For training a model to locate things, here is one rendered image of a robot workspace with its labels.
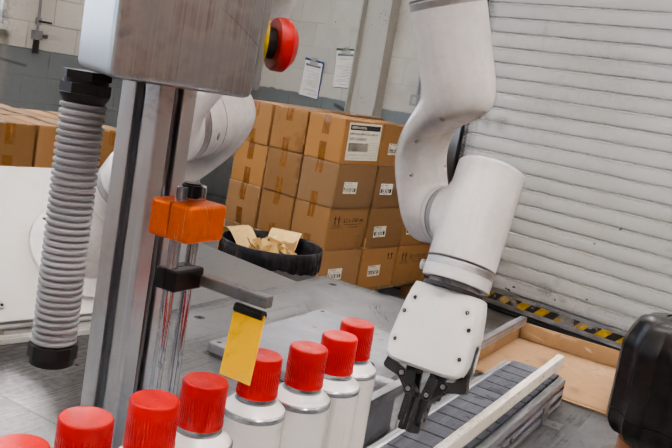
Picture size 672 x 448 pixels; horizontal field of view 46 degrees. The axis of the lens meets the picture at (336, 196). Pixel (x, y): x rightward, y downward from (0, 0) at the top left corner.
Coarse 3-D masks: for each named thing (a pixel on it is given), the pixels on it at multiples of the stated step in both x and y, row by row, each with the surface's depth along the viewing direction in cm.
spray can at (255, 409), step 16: (272, 352) 64; (256, 368) 62; (272, 368) 62; (240, 384) 63; (256, 384) 62; (272, 384) 63; (240, 400) 63; (256, 400) 62; (272, 400) 63; (224, 416) 63; (240, 416) 62; (256, 416) 62; (272, 416) 62; (240, 432) 62; (256, 432) 62; (272, 432) 63
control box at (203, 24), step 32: (96, 0) 57; (128, 0) 48; (160, 0) 49; (192, 0) 50; (224, 0) 51; (256, 0) 52; (96, 32) 55; (128, 32) 49; (160, 32) 50; (192, 32) 50; (224, 32) 51; (256, 32) 52; (96, 64) 54; (128, 64) 49; (160, 64) 50; (192, 64) 51; (224, 64) 52; (256, 64) 53
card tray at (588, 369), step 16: (512, 336) 170; (528, 336) 173; (544, 336) 171; (560, 336) 170; (480, 352) 153; (496, 352) 161; (512, 352) 162; (528, 352) 164; (544, 352) 166; (560, 352) 168; (576, 352) 168; (592, 352) 166; (608, 352) 165; (480, 368) 149; (560, 368) 157; (576, 368) 159; (592, 368) 161; (608, 368) 163; (576, 384) 149; (592, 384) 151; (608, 384) 152; (576, 400) 140; (592, 400) 142; (608, 400) 143
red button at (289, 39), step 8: (272, 24) 57; (280, 24) 55; (288, 24) 55; (272, 32) 55; (280, 32) 55; (288, 32) 55; (296, 32) 55; (272, 40) 55; (280, 40) 55; (288, 40) 55; (296, 40) 55; (272, 48) 55; (280, 48) 55; (288, 48) 55; (296, 48) 55; (272, 56) 56; (280, 56) 55; (288, 56) 55; (272, 64) 56; (280, 64) 55; (288, 64) 56
